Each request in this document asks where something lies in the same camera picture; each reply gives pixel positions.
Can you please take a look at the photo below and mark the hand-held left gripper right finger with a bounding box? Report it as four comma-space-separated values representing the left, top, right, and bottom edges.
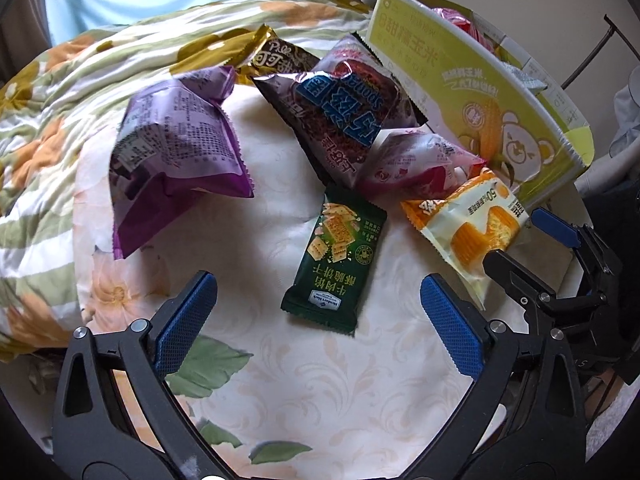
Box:
407, 272, 593, 480

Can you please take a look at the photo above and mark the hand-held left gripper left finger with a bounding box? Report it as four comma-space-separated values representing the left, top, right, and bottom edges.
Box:
50, 270, 226, 480

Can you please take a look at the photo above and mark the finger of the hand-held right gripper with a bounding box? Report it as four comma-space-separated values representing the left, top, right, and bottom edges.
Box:
482, 249, 558, 321
531, 207, 618, 293

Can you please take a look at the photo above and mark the yellow white corn snack packet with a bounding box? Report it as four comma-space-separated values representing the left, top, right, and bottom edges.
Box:
400, 167, 523, 311

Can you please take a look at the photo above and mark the green cracker packet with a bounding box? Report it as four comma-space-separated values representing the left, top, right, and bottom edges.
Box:
280, 185, 388, 338

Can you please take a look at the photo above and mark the pink white snack packet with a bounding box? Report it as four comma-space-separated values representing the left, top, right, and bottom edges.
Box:
357, 129, 488, 201

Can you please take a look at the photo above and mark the silver snack packet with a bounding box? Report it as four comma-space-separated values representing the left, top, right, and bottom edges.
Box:
505, 62, 548, 96

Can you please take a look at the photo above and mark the yellow cardboard box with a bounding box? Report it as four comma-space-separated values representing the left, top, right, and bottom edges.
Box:
362, 0, 593, 201

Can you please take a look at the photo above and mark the purple snack packet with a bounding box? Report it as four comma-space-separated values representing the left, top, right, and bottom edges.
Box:
111, 65, 256, 261

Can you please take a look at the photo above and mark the pink striped snack packet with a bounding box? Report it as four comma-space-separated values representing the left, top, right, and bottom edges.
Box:
432, 7, 483, 48

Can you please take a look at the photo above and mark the dark brown blue-label snack packet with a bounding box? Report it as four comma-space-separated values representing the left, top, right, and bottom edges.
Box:
252, 32, 428, 186

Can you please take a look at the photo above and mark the gold brown snack packet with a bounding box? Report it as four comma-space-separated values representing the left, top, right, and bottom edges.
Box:
235, 25, 321, 78

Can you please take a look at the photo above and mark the pale garment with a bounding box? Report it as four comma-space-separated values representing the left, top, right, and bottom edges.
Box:
607, 82, 640, 161

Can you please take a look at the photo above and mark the floral tablecloth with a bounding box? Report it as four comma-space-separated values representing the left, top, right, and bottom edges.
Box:
72, 80, 591, 480

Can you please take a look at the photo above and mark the black stand rod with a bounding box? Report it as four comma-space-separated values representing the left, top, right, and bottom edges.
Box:
560, 14, 640, 91

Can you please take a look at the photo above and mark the floral blanket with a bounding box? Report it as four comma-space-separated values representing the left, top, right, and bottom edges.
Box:
0, 0, 373, 361

